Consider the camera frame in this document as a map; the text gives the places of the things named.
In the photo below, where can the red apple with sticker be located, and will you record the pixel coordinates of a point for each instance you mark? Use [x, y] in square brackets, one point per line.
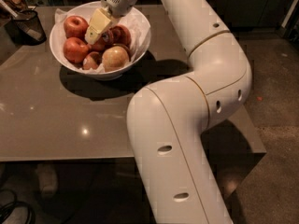
[105, 40]

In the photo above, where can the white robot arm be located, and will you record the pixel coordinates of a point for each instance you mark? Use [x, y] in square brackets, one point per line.
[165, 119]

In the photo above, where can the black mesh pen holder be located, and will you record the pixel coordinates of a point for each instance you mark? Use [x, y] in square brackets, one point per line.
[27, 30]

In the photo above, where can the dark cabinet in background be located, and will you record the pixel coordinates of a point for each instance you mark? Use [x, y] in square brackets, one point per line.
[249, 3]

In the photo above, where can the yellowish apple front right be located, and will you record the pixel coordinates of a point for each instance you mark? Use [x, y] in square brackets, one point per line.
[115, 58]

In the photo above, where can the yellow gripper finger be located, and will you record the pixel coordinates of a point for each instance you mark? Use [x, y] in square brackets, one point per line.
[100, 22]

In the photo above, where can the red apple front left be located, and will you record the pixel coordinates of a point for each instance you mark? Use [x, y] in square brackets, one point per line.
[75, 50]

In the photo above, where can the white paper bowl liner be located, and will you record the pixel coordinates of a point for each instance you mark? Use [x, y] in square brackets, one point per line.
[137, 25]

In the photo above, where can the red apple back left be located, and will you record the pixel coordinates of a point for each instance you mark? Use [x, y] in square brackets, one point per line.
[75, 26]

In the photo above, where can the small red apple front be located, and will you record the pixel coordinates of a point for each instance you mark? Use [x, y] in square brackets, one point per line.
[92, 60]

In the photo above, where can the white ceramic bowl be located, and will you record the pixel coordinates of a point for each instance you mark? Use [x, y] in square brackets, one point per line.
[141, 38]

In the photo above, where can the red apple back right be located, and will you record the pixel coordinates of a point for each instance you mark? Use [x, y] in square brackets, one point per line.
[121, 34]

